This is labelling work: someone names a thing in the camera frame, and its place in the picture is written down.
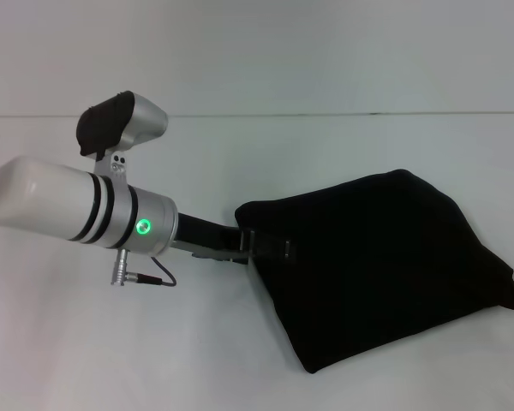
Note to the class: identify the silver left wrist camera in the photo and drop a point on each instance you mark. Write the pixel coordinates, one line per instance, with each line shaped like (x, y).
(120, 122)

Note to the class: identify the black T-shirt with white lettering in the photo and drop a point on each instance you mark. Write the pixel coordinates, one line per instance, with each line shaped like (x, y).
(377, 265)

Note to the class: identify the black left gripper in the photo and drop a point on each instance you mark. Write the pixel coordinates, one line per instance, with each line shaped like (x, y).
(205, 237)

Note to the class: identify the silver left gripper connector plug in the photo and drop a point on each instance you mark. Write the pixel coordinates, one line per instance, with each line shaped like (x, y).
(119, 269)

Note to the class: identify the silver camera mount bracket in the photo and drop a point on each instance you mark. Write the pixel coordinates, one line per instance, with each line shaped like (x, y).
(113, 164)

